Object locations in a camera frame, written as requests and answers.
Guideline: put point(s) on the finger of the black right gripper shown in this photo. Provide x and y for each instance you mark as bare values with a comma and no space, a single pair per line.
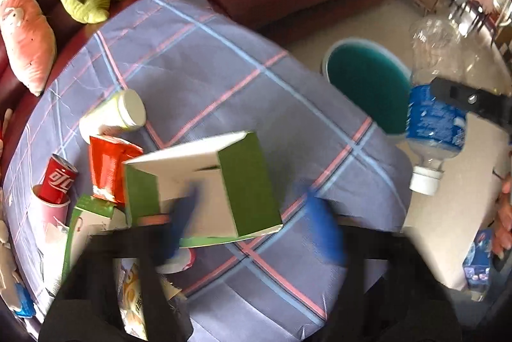
455,94

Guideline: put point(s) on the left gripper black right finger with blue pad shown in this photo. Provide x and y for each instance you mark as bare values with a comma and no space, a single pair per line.
388,293

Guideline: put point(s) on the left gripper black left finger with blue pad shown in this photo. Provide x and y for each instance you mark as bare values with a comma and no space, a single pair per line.
86,307

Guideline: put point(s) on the clear plastic water bottle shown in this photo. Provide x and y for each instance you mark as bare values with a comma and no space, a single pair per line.
435,130

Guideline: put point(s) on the green white carton box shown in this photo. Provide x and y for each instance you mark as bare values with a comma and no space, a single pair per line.
235,199

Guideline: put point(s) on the green trash bin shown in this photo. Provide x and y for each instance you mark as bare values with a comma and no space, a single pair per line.
373,78

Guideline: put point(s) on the person's right hand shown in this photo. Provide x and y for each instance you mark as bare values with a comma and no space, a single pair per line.
502,239

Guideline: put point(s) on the green white medicine box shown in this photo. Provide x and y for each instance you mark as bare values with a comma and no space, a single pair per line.
89,217

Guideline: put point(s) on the red cola can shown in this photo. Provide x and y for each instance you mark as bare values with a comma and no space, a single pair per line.
58,179

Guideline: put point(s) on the red snack bag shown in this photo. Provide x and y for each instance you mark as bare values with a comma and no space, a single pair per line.
106,156

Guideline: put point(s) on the white plastic jar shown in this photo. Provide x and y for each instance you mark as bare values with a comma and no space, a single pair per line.
124,111

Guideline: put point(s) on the pink plush pillow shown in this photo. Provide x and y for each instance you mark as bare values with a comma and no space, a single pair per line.
29,41

